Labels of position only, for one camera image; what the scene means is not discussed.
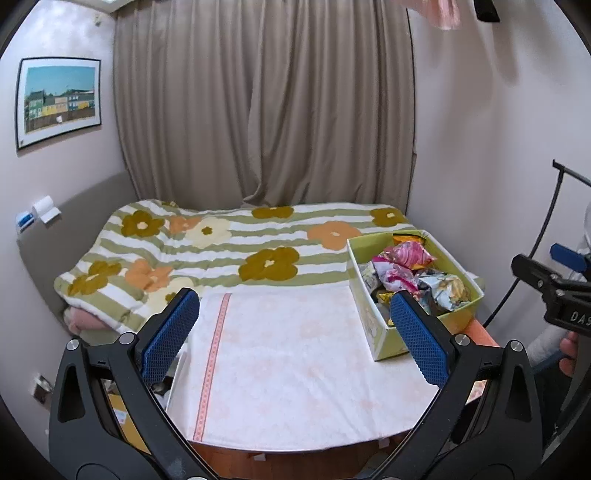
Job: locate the beige curtain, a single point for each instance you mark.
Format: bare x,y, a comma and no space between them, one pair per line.
221,104

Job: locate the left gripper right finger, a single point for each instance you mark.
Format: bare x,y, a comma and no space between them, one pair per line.
484,422

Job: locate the silver blue snack packet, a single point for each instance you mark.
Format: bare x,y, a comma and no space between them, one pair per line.
443,292

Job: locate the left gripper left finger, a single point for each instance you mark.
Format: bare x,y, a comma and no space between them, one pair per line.
105,420

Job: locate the green snack box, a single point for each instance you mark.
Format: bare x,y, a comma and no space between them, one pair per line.
384,340

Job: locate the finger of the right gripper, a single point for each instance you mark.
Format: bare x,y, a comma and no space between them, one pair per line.
571,259
538,276

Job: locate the pink striped snack bag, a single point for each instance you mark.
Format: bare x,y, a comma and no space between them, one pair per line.
410,254

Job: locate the floral striped quilt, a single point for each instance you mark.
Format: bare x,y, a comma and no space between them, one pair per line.
150,249

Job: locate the grey bed headboard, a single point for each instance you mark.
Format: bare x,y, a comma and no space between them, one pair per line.
48,250

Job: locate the framed wall picture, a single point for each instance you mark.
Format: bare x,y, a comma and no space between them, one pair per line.
56,96

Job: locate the person's right hand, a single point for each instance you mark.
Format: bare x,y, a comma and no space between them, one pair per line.
569,347

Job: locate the white pink towel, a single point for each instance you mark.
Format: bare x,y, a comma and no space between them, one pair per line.
290,371

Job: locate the orange snack bag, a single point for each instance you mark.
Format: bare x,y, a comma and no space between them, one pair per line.
403,238

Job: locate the pink white snack bag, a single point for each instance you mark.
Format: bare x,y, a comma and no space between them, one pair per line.
394,277

